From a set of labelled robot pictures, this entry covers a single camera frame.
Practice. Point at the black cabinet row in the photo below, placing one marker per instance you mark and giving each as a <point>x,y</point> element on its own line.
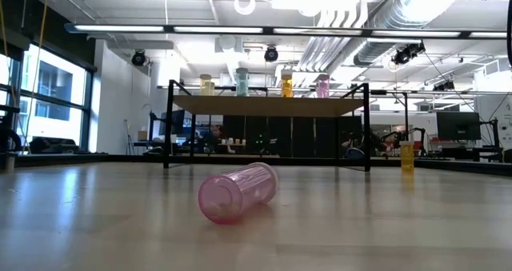
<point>304,135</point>

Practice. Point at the small black monitor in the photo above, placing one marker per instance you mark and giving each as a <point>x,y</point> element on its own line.
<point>178,123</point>

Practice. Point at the person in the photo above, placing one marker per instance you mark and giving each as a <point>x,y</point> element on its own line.
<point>216,135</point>

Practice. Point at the wooden shelf black metal frame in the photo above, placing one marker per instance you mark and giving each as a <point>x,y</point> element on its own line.
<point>260,105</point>

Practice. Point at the teal medicine bottle white cap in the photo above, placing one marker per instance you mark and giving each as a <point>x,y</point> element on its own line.
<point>242,83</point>

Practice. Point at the silver ventilation duct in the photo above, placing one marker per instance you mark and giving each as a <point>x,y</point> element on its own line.
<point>400,11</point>

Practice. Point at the black sofa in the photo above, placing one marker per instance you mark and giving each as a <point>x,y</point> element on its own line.
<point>52,145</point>

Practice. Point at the pink medicine bottle white cap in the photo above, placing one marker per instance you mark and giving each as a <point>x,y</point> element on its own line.
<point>322,88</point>
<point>236,193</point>

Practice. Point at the black ceiling track camera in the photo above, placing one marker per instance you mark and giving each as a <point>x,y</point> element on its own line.
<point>444,85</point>
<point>408,53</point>

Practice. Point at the large black monitor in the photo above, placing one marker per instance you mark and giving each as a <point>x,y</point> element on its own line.
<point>458,126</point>

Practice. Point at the cardboard box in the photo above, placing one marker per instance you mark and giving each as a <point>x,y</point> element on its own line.
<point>142,135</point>

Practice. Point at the black ceiling spotlight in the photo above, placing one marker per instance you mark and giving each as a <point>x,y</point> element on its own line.
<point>270,54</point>
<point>138,58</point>

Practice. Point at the window wall black frames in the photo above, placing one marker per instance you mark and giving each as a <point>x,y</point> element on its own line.
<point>52,103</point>

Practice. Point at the orange medicine bottle white cap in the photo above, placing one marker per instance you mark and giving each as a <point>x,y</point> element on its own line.
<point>286,87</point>
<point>407,157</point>

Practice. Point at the black background robot arm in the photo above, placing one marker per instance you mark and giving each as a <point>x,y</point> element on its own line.
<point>416,137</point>

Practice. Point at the thin tripod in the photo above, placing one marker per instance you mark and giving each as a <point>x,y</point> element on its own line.
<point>129,137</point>

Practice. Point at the long ceiling light strip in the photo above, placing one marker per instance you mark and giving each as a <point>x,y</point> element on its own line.
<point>160,29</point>

